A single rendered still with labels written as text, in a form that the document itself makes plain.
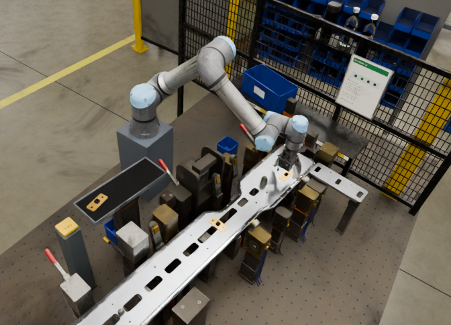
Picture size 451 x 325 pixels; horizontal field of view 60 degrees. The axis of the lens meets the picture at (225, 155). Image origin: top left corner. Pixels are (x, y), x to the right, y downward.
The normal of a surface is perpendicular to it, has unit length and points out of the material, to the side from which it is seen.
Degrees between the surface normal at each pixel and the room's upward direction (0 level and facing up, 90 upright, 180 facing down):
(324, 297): 0
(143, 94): 7
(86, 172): 0
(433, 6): 90
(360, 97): 90
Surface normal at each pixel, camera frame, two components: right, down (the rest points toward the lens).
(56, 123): 0.10, -0.72
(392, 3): -0.54, 0.54
